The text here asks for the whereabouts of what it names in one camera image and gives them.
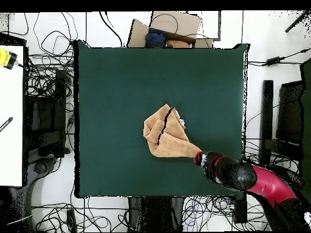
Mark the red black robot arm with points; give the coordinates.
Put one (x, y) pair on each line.
(269, 187)

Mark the black metal stand frame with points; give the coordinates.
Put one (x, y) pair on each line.
(60, 97)

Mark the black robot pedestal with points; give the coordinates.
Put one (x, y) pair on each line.
(155, 213)

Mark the black square panel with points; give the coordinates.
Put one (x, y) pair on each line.
(290, 111)

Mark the navy blue garment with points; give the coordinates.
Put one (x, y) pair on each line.
(155, 38)

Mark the white desk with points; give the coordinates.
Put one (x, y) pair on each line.
(11, 150)

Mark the tan terry towel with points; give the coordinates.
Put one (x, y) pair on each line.
(170, 143)

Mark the white board with grey frame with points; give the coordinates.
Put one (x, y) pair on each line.
(209, 24)

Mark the black power adapter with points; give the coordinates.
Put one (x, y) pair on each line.
(273, 60)

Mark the black marker pen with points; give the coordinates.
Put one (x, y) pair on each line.
(6, 123)

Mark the grey stand foot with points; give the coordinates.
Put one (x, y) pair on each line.
(41, 167)

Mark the orange garment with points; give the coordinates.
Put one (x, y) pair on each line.
(177, 44)

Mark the dark green table cloth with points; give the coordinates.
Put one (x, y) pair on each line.
(121, 85)

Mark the green cloth on side table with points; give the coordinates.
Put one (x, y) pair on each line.
(307, 109)

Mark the black slanted rod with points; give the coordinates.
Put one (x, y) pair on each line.
(296, 23)

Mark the brown cardboard box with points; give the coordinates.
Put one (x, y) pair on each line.
(179, 23)

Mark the yellow and black tool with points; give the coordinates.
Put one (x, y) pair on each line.
(3, 58)

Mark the black flat bar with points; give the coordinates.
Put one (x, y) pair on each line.
(267, 109)

